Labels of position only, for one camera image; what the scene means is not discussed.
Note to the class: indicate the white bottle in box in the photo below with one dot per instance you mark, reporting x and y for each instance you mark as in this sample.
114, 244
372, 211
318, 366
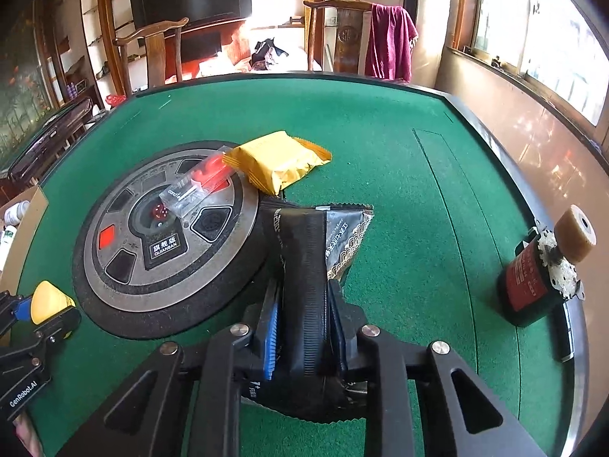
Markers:
13, 216

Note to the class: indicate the floral painting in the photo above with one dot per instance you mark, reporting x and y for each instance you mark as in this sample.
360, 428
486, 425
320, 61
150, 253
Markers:
24, 102

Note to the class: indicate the dark glossy side table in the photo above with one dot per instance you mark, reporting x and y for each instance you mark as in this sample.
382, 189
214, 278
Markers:
56, 136

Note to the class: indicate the wooden chair left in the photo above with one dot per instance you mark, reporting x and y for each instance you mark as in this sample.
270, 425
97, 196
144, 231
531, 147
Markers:
154, 37

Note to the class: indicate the round mahjong table centre console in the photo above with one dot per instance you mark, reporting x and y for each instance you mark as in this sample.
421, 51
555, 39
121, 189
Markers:
140, 272

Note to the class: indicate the magenta cloth on chair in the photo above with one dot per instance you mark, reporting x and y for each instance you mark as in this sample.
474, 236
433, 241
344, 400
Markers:
393, 36

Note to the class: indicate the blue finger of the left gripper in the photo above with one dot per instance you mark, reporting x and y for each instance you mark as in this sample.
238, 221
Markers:
13, 308

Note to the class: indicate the wooden chair right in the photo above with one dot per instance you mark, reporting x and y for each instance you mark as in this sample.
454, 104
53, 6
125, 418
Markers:
348, 32

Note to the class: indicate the yellow snack packet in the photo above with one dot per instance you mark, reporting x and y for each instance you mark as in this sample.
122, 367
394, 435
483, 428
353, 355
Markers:
275, 161

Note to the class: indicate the dark clothes pile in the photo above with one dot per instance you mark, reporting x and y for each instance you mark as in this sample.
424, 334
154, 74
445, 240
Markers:
267, 56

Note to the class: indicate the brown roller with white gear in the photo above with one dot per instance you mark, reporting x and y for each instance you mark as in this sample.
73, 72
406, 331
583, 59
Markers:
569, 242

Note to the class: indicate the clear bag with red item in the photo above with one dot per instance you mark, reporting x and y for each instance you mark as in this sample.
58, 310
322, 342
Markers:
192, 188

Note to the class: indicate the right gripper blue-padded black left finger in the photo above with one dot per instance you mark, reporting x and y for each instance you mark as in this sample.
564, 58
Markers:
185, 400

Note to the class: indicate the black snack bag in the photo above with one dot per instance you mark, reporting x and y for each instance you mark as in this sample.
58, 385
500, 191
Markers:
309, 246

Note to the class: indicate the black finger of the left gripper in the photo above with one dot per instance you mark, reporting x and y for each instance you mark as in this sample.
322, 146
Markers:
49, 336

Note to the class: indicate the wooden chair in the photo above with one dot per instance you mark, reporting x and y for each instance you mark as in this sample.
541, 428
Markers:
154, 37
348, 32

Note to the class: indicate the person's left hand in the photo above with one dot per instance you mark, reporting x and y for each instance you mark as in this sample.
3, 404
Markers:
27, 435

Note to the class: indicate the wooden shelving unit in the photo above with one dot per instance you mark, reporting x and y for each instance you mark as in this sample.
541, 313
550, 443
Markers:
80, 46

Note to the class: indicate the red plastic item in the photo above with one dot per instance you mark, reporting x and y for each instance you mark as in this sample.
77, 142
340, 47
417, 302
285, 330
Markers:
114, 101

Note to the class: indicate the red black canister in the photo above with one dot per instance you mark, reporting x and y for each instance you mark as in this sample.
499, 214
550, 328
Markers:
524, 286

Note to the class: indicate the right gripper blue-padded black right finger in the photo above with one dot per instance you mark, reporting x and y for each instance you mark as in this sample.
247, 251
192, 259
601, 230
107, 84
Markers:
416, 395

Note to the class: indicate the cardboard box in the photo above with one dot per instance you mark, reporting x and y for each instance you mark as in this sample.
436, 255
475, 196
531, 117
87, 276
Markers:
18, 250

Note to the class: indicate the white green tube in box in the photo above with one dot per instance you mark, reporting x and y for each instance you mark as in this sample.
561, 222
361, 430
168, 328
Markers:
6, 241

